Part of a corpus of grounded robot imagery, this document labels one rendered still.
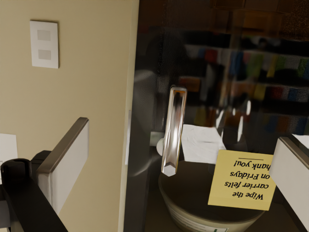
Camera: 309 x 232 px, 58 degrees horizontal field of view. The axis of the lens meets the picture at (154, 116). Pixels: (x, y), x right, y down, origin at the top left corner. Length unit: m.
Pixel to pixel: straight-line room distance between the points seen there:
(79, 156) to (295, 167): 0.13
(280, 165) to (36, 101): 0.72
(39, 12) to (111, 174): 0.48
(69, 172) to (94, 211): 0.80
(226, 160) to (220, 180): 0.03
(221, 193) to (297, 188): 0.19
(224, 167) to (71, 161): 0.22
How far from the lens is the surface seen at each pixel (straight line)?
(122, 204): 0.38
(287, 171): 0.19
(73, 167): 0.17
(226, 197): 0.36
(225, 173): 0.35
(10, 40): 0.83
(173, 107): 0.25
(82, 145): 0.18
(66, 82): 0.79
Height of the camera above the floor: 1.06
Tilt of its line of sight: 20 degrees up
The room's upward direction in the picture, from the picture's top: 174 degrees counter-clockwise
